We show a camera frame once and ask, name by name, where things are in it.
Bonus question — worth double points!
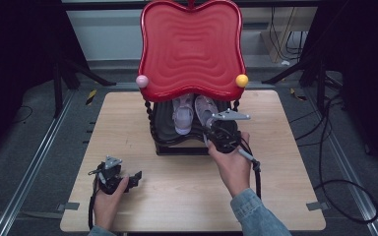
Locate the right hand-held gripper cable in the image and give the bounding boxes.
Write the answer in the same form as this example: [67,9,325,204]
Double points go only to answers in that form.
[237,137,263,201]

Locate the thin black floor cable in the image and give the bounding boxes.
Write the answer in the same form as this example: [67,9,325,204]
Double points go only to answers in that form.
[10,104,34,126]

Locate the person's left hand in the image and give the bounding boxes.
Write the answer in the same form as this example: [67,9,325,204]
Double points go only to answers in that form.
[93,176,130,231]

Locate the lavender child sandal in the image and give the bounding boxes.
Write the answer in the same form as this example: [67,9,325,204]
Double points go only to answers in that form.
[171,92,196,136]
[194,94,221,130]

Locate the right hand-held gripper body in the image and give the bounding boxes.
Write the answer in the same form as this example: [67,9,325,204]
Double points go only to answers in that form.
[204,108,252,154]

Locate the person's right hand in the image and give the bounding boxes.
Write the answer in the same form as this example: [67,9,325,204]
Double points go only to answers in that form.
[207,131,252,195]

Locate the black metal stand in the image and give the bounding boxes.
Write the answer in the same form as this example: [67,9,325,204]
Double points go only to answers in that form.
[261,35,346,116]
[50,19,117,120]

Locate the black hanging cables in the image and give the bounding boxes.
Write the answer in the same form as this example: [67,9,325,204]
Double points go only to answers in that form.
[269,6,309,63]

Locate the yellow black floor tape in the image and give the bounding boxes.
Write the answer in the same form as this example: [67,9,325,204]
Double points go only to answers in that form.
[85,88,98,106]
[289,88,308,102]

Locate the grey tape piece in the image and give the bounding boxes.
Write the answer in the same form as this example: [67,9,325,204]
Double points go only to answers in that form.
[56,202,81,212]
[305,201,330,211]

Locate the red and black shelf rack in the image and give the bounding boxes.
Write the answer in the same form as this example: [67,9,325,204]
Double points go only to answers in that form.
[135,0,250,156]

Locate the left hand-held gripper cable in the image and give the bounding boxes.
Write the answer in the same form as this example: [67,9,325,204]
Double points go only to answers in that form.
[88,181,100,231]

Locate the metal floor rail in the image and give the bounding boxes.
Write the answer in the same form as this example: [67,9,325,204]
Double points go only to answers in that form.
[0,88,77,236]
[303,88,378,236]

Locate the beige cabinet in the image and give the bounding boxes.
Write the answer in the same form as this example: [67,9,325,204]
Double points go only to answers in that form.
[242,6,319,64]

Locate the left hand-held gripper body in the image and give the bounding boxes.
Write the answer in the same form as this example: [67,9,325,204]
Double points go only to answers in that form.
[88,155,124,196]

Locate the black floor cable loop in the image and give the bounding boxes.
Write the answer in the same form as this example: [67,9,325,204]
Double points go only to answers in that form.
[288,75,378,226]

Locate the hand-held gripper cable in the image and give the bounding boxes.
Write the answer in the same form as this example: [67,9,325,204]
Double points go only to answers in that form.
[237,137,263,201]
[88,181,100,231]

